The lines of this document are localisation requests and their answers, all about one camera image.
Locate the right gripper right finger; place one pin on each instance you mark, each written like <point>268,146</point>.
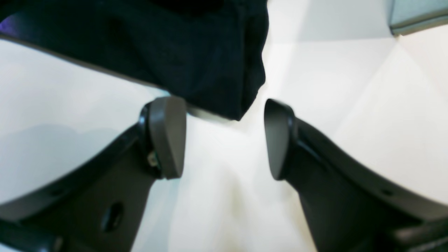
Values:
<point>348,207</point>

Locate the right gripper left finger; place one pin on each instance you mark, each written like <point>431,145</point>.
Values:
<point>98,207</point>

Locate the black T-shirt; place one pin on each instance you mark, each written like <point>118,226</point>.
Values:
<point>208,52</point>

